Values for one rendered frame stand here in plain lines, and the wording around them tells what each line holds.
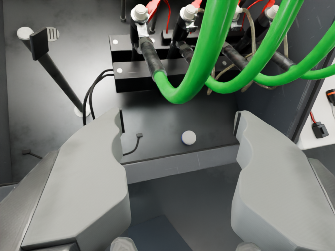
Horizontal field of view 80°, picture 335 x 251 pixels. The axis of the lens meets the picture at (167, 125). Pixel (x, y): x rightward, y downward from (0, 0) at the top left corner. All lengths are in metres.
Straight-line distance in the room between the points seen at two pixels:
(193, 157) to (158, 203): 0.99
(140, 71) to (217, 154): 0.25
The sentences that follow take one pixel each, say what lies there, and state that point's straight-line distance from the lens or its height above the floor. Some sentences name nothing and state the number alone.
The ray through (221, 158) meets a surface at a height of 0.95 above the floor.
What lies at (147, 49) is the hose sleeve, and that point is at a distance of 0.29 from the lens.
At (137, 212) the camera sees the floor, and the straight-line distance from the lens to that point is 1.41.
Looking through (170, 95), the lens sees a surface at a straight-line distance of 0.18.
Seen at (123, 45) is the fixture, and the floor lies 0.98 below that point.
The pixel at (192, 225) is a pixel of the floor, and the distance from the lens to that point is 1.50.
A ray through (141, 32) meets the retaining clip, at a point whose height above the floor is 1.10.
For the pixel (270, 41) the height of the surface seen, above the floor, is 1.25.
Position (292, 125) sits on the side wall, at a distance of 0.52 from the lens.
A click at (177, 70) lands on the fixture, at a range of 0.46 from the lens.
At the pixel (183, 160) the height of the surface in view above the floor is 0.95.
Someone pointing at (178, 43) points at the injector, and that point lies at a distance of 0.41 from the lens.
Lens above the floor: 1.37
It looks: 74 degrees down
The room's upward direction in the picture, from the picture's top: 47 degrees clockwise
